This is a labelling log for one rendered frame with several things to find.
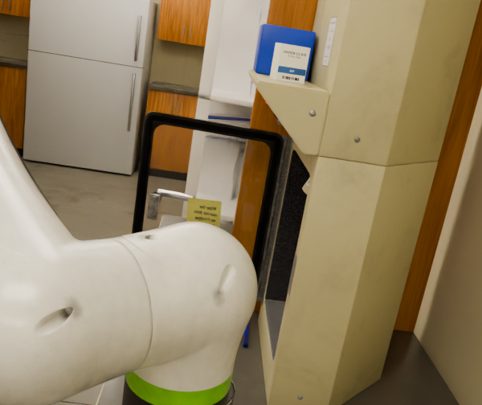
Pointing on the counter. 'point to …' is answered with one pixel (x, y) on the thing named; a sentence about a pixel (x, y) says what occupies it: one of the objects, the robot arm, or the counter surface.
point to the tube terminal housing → (365, 190)
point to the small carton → (289, 63)
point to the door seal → (217, 131)
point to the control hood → (296, 108)
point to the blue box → (270, 34)
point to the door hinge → (275, 217)
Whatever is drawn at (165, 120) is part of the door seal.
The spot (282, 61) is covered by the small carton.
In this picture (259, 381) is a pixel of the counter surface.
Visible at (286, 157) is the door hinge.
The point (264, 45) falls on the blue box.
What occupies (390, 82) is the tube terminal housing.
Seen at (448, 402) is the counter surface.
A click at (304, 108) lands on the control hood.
